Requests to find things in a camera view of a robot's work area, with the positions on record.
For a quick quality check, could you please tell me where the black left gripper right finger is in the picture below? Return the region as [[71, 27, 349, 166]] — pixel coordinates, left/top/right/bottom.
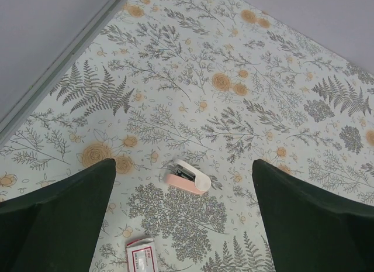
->
[[252, 160, 373, 271]]

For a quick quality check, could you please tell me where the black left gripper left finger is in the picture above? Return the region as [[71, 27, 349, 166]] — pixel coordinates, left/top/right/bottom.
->
[[1, 159, 116, 271]]

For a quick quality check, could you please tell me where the red white staple box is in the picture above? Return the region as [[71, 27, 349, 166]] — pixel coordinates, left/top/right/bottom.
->
[[126, 237, 158, 272]]

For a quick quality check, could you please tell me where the small pink white stapler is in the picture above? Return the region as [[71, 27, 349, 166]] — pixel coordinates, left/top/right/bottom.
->
[[164, 159, 212, 195]]

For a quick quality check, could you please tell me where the floral patterned table mat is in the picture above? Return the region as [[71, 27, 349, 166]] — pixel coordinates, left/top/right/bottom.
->
[[1, 0, 373, 271]]

